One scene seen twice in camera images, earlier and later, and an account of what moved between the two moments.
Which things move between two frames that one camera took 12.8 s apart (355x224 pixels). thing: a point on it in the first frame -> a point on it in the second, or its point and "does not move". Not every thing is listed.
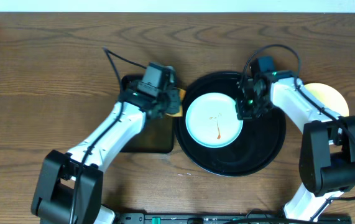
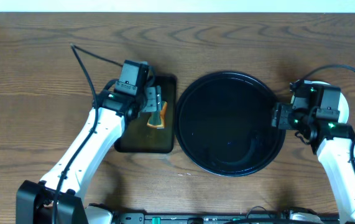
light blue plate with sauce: (211, 120) -> (342, 106)
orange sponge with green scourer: (175, 98) -> (156, 119)
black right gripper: (245, 106) -> (278, 116)
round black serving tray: (260, 142) does not move
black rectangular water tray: (156, 135) does not move
